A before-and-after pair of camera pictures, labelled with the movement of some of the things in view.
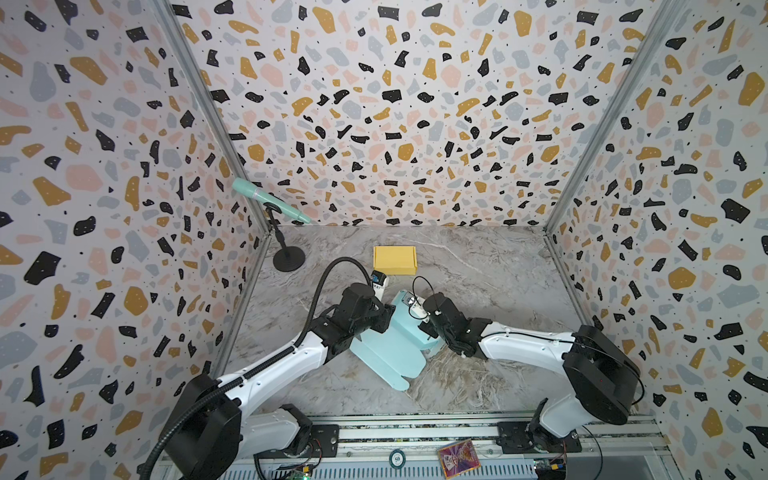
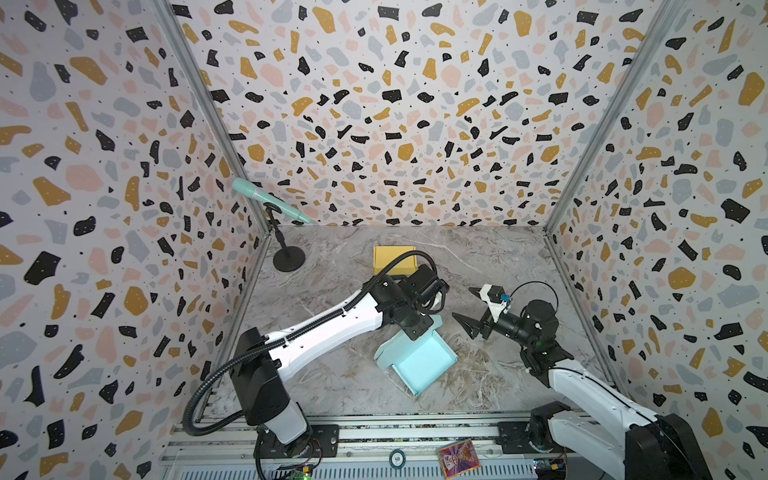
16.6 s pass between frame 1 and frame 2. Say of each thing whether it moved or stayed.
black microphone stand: stayed
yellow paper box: stayed
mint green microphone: stayed
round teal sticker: stayed
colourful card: stayed
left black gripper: moved
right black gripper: moved
